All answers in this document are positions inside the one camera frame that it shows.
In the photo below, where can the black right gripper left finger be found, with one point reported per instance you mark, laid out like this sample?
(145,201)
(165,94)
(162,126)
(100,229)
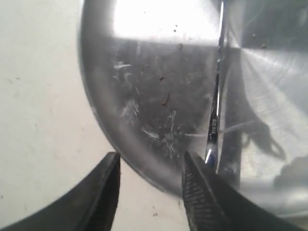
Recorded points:
(90,206)

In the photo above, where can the round steel plate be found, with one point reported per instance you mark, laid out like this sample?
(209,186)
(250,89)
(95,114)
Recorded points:
(149,69)

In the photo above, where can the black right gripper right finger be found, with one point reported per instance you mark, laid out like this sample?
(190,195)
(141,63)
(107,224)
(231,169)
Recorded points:
(213,205)

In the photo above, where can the steel spoon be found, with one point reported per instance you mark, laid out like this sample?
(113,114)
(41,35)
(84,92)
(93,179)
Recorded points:
(211,155)

